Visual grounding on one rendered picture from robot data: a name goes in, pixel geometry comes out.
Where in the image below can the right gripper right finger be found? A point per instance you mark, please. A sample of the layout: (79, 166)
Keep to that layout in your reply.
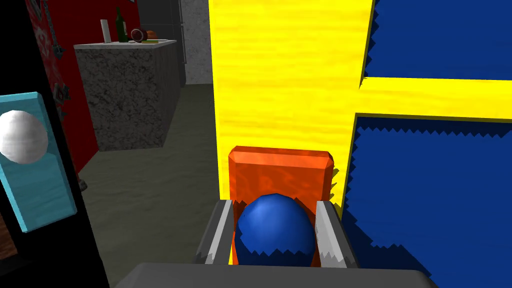
(330, 236)

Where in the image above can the yellow and blue door leaf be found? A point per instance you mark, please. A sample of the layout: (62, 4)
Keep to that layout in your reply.
(280, 80)

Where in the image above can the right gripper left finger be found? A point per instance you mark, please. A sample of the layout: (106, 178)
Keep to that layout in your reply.
(218, 236)

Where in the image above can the white ball knob cyan plate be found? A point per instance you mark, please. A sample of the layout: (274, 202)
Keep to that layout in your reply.
(24, 138)

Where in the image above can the blue ball knob orange plate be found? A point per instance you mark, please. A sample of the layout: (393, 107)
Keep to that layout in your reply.
(276, 228)

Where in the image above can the grey granite kitchen counter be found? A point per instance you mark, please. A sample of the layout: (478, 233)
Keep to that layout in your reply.
(120, 100)

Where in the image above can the black door leaf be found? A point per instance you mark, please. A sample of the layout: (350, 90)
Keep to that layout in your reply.
(88, 248)

